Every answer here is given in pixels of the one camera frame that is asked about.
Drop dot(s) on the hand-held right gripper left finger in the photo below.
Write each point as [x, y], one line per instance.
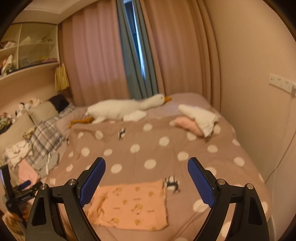
[91, 183]

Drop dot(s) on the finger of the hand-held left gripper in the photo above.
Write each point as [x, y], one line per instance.
[24, 185]

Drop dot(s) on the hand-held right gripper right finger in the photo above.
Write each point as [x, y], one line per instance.
[201, 183]

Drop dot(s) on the pink cartoon print pants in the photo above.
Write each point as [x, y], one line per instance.
[129, 204]

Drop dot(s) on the grey plaid cloth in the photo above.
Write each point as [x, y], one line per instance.
[25, 160]

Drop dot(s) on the plaid blanket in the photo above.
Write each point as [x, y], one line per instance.
[46, 136]

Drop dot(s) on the beige pillow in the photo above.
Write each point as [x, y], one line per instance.
[42, 111]
[16, 132]

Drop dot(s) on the folded pink cloth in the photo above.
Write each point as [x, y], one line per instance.
[187, 125]

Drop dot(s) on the polka dot blanket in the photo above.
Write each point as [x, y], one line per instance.
[150, 143]

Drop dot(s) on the floral cloth bundle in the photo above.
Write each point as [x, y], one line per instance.
[5, 122]

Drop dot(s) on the folded white cloth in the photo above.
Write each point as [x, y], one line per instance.
[198, 114]

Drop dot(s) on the white goose plush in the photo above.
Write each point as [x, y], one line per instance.
[111, 110]

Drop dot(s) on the group of stuffed toys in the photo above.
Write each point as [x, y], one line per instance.
[29, 105]

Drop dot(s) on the dark cloth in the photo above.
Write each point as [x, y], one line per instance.
[59, 103]

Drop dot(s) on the blue curtain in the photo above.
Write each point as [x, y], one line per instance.
[133, 85]

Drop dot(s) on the yellow tassel hanging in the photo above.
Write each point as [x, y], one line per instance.
[61, 77]

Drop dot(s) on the stuffed toy on shelf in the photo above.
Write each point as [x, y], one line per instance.
[8, 64]

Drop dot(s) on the pink curtain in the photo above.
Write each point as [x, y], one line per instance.
[180, 51]
[92, 58]

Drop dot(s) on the white wall socket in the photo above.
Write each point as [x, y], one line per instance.
[281, 82]

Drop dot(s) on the cream wall shelf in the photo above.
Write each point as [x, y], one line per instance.
[37, 49]

